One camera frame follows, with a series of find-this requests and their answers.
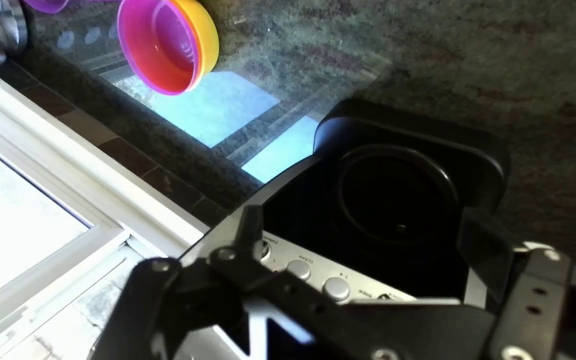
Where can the stainless steel black coffee maker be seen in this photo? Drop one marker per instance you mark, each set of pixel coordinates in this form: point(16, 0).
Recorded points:
point(401, 192)

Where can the purple plastic plate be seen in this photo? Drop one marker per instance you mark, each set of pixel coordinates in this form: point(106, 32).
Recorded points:
point(46, 4)

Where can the pink and yellow bowl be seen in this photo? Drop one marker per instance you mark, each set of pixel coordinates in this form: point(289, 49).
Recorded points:
point(165, 43)

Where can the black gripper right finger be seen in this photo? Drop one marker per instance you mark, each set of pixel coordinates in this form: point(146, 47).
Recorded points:
point(531, 301)

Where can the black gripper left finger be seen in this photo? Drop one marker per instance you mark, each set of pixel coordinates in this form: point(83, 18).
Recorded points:
point(161, 301)

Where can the white window frame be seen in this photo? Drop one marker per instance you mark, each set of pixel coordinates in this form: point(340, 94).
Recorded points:
point(69, 172)

